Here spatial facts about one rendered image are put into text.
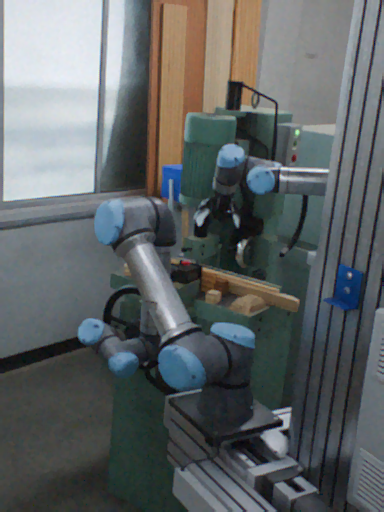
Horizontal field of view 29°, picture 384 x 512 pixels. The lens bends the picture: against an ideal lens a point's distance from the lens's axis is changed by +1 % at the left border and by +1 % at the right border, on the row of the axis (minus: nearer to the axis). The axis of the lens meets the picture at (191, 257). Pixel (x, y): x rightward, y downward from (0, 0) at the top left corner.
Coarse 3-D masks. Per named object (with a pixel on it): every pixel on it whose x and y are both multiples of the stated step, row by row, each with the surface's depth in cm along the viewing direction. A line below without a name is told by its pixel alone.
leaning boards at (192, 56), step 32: (160, 0) 387; (192, 0) 403; (224, 0) 419; (256, 0) 434; (160, 32) 387; (192, 32) 405; (224, 32) 425; (256, 32) 440; (160, 64) 390; (192, 64) 410; (224, 64) 430; (256, 64) 446; (160, 96) 393; (192, 96) 415; (224, 96) 436; (160, 128) 397; (160, 160) 402; (160, 192) 407
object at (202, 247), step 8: (208, 232) 272; (184, 240) 263; (192, 240) 261; (200, 240) 260; (208, 240) 264; (216, 240) 268; (192, 248) 262; (200, 248) 260; (208, 248) 265; (216, 248) 270; (192, 256) 262; (200, 256) 262; (208, 256) 266
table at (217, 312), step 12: (120, 276) 269; (132, 276) 268; (192, 300) 251; (204, 300) 250; (228, 300) 252; (192, 312) 250; (204, 312) 250; (216, 312) 247; (228, 312) 244; (240, 312) 242; (264, 312) 248; (276, 312) 256; (240, 324) 242; (252, 324) 242; (264, 324) 250
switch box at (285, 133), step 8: (280, 128) 269; (288, 128) 267; (296, 128) 270; (280, 136) 269; (288, 136) 268; (280, 144) 270; (288, 144) 268; (280, 152) 271; (288, 152) 270; (296, 152) 275; (280, 160) 271; (288, 160) 271; (296, 160) 277
